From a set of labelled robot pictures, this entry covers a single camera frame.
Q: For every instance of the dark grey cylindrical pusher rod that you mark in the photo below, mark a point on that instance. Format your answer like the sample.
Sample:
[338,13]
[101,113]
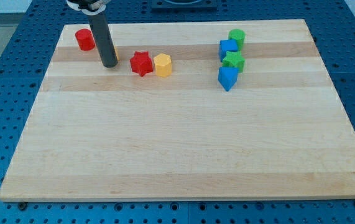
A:
[103,40]

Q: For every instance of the white ring tool mount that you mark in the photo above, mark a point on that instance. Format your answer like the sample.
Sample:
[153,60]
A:
[88,7]

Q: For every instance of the yellow hexagon block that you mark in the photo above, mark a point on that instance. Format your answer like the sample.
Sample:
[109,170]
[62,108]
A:
[163,65]

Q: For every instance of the blue triangle block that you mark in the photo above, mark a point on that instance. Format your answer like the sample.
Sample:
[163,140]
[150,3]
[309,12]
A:
[227,77]

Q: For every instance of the yellow block behind rod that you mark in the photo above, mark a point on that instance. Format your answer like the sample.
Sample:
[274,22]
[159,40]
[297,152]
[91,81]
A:
[116,52]

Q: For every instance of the red cylinder block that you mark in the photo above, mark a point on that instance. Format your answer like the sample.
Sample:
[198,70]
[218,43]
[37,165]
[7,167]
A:
[85,39]

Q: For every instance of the red star block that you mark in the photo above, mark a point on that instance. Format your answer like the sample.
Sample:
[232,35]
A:
[141,63]

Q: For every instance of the wooden board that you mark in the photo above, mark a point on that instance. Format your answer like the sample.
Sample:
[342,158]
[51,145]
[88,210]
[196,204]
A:
[97,134]

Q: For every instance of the blue cube block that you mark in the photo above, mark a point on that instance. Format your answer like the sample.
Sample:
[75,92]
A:
[225,46]

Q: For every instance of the green star block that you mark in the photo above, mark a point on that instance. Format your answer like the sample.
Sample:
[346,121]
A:
[234,60]

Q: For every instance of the green cylinder block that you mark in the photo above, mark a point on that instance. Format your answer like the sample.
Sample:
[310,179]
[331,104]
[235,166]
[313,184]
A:
[239,36]

